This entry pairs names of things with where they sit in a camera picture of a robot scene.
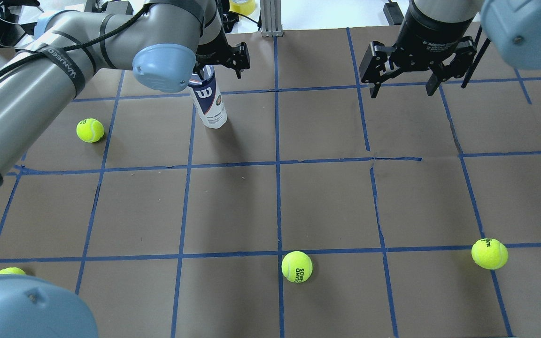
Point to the yellow tennis ball middle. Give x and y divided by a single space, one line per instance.
90 130

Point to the yellow tape roll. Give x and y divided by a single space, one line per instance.
244 7

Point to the yellow tennis ball printed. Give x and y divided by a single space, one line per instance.
297 267

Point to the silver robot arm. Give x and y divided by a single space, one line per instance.
163 44
513 27

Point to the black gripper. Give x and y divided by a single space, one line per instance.
428 32
229 52

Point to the white blue tennis ball can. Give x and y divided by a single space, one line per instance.
207 98

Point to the yellow tennis ball far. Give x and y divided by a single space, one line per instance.
13 271

